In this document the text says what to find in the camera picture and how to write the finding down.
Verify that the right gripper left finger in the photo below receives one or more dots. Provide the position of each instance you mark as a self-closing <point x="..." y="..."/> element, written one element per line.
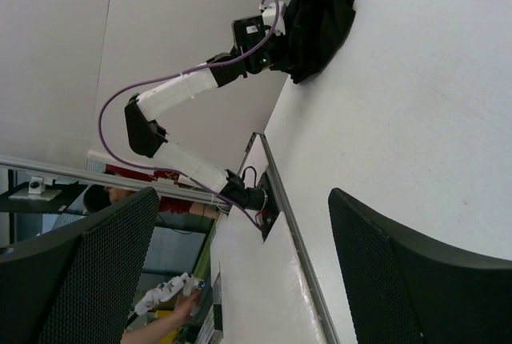
<point x="76" y="284"/>

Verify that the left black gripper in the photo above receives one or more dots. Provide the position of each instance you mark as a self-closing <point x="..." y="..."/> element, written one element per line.
<point x="271" y="54"/>

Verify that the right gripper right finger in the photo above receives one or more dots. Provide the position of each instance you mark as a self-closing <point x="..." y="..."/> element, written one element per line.
<point x="405" y="287"/>

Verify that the black skirt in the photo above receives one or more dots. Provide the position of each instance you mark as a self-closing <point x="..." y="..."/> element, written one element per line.
<point x="315" y="30"/>

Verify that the person's hand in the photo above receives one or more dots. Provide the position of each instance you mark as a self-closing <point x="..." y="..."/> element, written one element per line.
<point x="184" y="306"/>

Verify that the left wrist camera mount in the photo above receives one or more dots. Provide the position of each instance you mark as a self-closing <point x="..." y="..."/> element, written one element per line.
<point x="251" y="30"/>

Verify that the aluminium front rail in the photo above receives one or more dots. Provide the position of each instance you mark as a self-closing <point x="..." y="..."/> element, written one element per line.
<point x="283" y="203"/>

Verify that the white teleoperation handle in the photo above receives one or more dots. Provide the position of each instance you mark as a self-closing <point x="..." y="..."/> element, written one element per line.
<point x="183" y="284"/>

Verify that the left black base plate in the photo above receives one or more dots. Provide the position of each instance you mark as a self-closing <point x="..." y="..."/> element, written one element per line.
<point x="266" y="208"/>

